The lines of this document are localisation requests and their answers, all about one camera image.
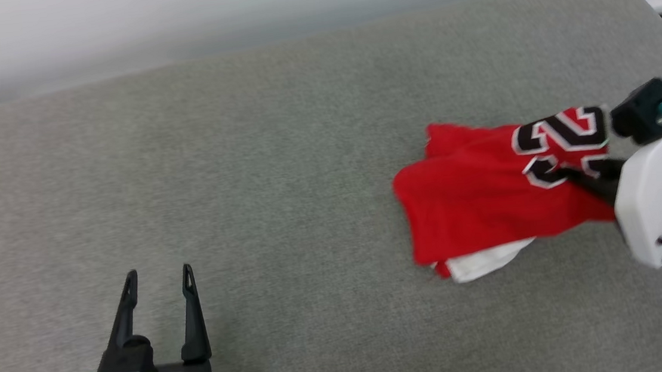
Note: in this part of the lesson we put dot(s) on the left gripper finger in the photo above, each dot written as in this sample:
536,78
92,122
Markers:
194,330
127,318

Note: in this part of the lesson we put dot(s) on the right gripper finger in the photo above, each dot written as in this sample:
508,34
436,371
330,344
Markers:
597,185
610,167

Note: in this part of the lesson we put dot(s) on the red and white jersey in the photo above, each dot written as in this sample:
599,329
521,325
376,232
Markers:
476,197

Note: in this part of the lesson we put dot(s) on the grey fabric sofa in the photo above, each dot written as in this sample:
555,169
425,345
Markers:
244,157

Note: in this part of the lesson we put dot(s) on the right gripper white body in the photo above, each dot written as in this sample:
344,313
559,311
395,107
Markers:
647,206

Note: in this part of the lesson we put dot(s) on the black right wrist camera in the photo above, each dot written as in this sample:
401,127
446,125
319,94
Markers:
639,111

